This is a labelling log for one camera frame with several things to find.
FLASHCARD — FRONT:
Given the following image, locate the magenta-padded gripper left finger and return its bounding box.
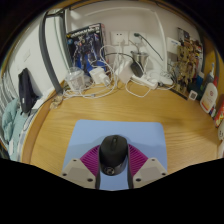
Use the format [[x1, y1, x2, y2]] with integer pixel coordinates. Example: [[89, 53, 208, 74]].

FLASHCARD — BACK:
[[61, 143, 104, 190]]

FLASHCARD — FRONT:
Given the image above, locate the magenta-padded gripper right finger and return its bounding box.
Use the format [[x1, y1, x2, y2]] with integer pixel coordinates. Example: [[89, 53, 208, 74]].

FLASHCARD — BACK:
[[125, 143, 168, 190]]

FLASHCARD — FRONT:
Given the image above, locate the black computer mouse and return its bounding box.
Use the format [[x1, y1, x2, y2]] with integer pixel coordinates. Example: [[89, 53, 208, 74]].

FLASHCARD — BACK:
[[98, 134, 129, 176]]

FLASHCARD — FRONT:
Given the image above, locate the light blue mouse pad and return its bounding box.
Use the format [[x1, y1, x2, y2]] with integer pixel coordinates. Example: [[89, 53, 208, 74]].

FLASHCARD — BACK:
[[62, 119, 168, 191]]

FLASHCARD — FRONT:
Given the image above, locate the teal cloth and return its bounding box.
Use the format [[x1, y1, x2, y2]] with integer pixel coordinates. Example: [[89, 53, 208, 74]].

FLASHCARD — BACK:
[[1, 96, 30, 161]]

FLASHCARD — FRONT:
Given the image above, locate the small white desk clock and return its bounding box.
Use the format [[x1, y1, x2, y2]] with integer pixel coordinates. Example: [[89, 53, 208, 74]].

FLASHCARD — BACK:
[[188, 90, 199, 101]]

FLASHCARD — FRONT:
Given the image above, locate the white power strip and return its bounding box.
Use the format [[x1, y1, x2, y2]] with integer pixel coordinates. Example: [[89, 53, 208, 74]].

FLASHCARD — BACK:
[[131, 73, 158, 90]]

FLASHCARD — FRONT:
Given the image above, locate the clear plastic jar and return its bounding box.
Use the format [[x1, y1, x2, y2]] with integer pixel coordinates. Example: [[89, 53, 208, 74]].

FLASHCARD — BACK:
[[65, 66, 87, 92]]

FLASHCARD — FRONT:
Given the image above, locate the white red-capped lotion bottle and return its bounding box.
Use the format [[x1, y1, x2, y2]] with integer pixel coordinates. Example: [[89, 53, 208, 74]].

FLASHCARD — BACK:
[[199, 75, 220, 114]]

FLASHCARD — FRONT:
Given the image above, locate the black bag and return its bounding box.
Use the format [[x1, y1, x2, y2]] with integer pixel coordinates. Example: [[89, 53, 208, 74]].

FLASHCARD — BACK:
[[17, 67, 38, 114]]

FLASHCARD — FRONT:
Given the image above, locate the small white charger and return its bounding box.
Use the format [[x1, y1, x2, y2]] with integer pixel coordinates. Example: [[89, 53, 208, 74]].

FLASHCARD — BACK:
[[89, 67, 110, 87]]

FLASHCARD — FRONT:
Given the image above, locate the large white power adapter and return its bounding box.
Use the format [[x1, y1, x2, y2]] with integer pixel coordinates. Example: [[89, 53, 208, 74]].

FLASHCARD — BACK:
[[115, 59, 135, 84]]

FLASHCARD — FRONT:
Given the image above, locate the wooden robot figurine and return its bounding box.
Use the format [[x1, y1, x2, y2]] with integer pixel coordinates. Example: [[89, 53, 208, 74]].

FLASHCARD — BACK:
[[174, 41, 201, 94]]

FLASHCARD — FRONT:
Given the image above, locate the clear spray bottle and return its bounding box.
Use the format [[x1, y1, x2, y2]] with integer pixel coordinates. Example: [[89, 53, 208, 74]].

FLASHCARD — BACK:
[[203, 62, 216, 91]]

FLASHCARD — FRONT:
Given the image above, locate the steel cup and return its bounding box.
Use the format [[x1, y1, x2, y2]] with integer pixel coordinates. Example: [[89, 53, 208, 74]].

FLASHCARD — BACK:
[[130, 50, 150, 69]]

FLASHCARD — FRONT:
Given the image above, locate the blue model kit box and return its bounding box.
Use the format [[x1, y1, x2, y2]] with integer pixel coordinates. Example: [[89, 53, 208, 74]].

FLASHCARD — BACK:
[[65, 23, 108, 76]]

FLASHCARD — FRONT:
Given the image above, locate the colourful printed box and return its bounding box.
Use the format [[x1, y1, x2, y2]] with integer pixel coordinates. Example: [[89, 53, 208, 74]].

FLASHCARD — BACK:
[[176, 27, 204, 64]]

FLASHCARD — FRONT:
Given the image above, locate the white cable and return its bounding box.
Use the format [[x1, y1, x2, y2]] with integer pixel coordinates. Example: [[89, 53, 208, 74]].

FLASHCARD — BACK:
[[62, 44, 118, 100]]

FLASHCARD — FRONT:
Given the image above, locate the black power cable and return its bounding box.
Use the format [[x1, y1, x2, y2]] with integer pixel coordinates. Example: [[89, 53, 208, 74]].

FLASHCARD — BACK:
[[134, 33, 164, 62]]

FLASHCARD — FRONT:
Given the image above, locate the white wall socket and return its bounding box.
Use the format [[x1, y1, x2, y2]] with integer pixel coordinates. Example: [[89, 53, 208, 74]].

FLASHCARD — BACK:
[[129, 31, 148, 46], [110, 30, 130, 46]]

